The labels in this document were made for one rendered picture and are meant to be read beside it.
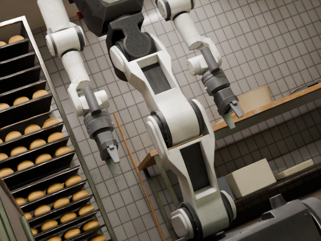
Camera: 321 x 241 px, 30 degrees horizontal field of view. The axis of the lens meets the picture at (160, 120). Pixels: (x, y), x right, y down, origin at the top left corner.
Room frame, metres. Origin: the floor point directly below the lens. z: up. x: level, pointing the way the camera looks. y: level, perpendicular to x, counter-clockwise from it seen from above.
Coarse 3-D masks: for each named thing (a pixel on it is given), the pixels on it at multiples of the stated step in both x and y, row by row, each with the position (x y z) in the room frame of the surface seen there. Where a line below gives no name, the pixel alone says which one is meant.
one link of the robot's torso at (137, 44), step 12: (120, 24) 2.09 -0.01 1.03; (132, 24) 2.11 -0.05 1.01; (108, 36) 2.18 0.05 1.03; (120, 36) 2.26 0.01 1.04; (132, 36) 2.10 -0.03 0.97; (144, 36) 2.11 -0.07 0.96; (108, 48) 2.25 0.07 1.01; (132, 48) 2.10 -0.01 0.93; (144, 48) 2.11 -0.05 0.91; (120, 72) 2.28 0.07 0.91
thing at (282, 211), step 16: (176, 208) 2.36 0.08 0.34; (272, 208) 2.00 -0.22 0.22; (288, 208) 1.95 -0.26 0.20; (304, 208) 1.94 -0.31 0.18; (256, 224) 1.98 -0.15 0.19; (272, 224) 1.91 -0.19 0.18; (288, 224) 1.92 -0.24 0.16; (304, 224) 1.93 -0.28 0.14; (192, 240) 2.33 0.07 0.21; (208, 240) 2.34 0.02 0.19; (224, 240) 1.90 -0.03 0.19; (240, 240) 1.87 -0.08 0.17; (256, 240) 1.89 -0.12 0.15; (272, 240) 1.90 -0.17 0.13; (288, 240) 1.91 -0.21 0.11; (304, 240) 1.92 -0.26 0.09; (320, 240) 1.94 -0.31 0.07
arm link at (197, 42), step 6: (198, 36) 2.18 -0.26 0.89; (186, 42) 2.19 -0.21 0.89; (192, 42) 2.17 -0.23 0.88; (198, 42) 2.19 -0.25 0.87; (204, 42) 2.18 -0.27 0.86; (210, 42) 2.18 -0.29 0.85; (192, 48) 2.21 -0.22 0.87; (198, 48) 2.23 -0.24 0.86; (210, 48) 2.18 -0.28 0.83; (216, 48) 2.18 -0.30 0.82; (216, 54) 2.17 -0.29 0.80
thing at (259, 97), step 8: (256, 88) 5.65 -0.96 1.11; (264, 88) 5.71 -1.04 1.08; (240, 96) 5.67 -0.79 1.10; (248, 96) 5.66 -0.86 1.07; (256, 96) 5.66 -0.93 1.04; (264, 96) 5.70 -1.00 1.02; (240, 104) 5.71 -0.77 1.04; (248, 104) 5.68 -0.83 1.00; (256, 104) 5.67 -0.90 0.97; (264, 104) 5.69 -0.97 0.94
